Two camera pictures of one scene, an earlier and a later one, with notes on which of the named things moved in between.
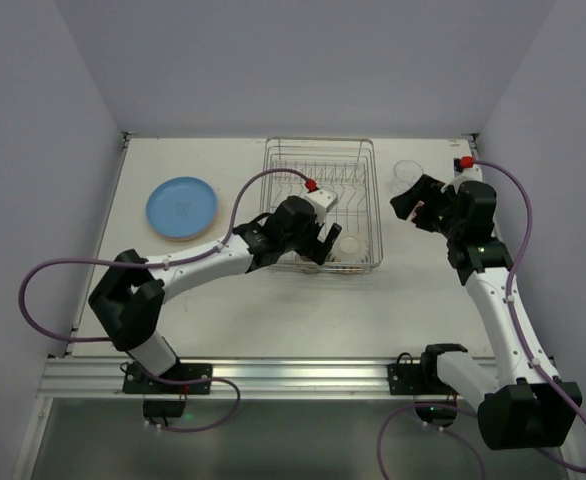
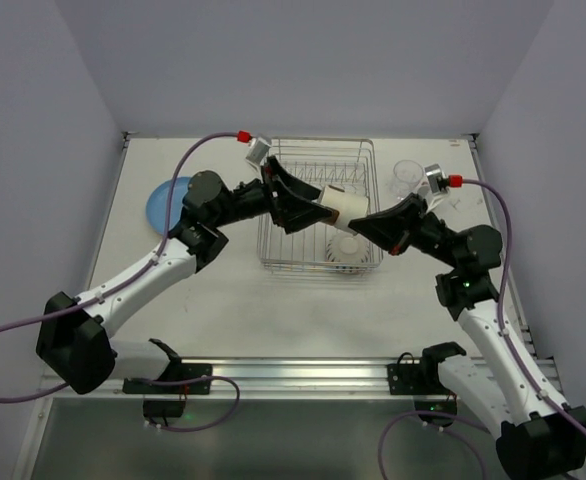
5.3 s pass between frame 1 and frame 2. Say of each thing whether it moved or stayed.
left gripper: moved
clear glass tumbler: stayed
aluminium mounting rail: stayed
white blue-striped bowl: stayed
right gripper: moved
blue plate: stayed
